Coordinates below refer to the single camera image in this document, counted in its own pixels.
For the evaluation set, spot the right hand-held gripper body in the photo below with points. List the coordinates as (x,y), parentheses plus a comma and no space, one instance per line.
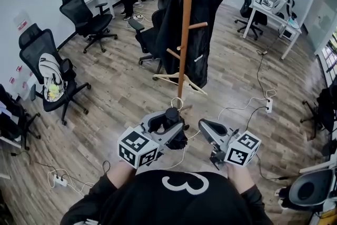
(239,151)

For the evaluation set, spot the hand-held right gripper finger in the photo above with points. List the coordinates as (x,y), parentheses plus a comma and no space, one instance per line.
(226,130)
(208,134)

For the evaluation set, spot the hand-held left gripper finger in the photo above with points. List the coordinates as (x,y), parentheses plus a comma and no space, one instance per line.
(145,122)
(171,134)

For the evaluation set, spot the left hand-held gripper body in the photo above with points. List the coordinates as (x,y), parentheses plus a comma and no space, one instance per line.
(134,147)

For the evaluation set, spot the brown wooden coat rack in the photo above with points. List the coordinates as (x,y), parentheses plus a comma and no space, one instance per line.
(185,34)

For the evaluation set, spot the person's left forearm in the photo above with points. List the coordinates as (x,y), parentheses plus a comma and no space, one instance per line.
(121,174)

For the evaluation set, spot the person's right forearm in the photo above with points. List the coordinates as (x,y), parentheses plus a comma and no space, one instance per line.
(241,179)

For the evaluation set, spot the black jacket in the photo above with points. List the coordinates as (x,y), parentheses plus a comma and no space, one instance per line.
(202,8)

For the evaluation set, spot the white power strip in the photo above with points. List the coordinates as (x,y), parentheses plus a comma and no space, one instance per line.
(269,106)
(60,181)
(138,17)

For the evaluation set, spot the cream wooden clothes hanger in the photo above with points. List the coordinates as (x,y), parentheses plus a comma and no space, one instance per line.
(168,77)

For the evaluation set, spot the person's black printed shirt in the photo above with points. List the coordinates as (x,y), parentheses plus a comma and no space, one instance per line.
(158,205)

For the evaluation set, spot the grey shell chair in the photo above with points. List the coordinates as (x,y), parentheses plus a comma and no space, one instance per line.
(310,188)

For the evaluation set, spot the white side table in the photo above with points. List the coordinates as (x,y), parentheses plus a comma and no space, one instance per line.
(318,166)

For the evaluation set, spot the black office chair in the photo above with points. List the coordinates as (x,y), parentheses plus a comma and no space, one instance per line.
(34,52)
(327,108)
(79,13)
(148,39)
(247,10)
(10,113)

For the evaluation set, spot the yellow plush charm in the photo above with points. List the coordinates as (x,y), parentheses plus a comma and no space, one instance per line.
(54,89)

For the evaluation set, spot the cream backpack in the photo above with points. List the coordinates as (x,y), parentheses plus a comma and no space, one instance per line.
(48,66)

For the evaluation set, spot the white box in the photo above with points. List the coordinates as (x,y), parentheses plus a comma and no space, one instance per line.
(287,33)

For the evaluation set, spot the teal item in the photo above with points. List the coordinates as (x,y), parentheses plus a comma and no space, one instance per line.
(294,23)

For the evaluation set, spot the white and black backpack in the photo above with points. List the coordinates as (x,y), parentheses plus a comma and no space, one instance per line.
(280,5)

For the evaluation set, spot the window with dark frame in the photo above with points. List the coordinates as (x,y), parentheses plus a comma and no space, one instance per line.
(330,58)

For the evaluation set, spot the white and red wall sign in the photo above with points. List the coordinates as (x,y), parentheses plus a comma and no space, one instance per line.
(22,23)

